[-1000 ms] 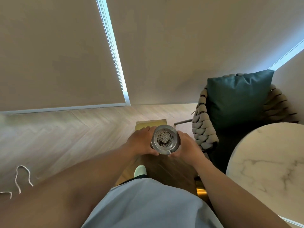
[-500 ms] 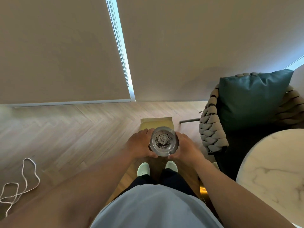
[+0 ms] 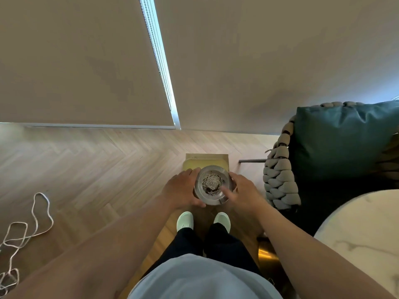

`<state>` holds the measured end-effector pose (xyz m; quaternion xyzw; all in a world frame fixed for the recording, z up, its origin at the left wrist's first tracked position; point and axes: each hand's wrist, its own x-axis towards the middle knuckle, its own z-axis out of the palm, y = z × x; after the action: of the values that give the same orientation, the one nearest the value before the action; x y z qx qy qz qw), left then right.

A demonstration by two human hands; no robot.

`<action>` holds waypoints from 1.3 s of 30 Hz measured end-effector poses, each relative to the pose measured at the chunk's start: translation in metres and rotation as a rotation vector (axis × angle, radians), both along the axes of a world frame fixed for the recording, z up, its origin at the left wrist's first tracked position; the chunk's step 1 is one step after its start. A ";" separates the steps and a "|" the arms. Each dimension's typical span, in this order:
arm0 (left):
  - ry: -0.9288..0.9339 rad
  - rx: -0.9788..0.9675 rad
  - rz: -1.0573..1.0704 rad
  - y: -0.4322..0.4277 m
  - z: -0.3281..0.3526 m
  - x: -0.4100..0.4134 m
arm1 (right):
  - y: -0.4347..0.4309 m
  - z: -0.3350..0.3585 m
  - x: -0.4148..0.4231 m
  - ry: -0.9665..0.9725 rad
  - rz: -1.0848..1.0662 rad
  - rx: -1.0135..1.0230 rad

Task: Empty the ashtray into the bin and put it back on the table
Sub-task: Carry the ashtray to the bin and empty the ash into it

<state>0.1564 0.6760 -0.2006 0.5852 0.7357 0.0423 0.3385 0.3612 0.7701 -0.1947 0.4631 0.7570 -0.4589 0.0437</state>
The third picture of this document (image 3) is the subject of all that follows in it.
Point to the person's right hand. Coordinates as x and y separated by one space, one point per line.
246 196

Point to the person's left hand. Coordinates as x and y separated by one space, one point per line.
180 191

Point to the yellow lidded bin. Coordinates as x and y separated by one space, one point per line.
190 164

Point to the clear glass ashtray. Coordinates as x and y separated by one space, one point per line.
215 199

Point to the grey ash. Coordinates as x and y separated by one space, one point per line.
212 183

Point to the person's left forearm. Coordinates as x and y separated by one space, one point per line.
103 255

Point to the person's right forearm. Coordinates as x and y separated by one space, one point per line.
305 255

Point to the person's left white shoe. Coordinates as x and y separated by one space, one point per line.
185 221

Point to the person's white shoe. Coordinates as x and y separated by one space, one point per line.
222 220
185 221

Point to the person's right white shoe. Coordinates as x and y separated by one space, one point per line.
222 220

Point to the person's black trousers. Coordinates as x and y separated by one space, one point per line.
227 249

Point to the person's light grey shirt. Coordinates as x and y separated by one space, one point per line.
199 280

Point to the grey woven chair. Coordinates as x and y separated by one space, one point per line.
280 180

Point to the brown cardboard box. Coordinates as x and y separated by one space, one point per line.
205 156

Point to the teal cushion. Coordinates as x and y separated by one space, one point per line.
339 143

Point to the round marble table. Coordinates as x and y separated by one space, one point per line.
358 230

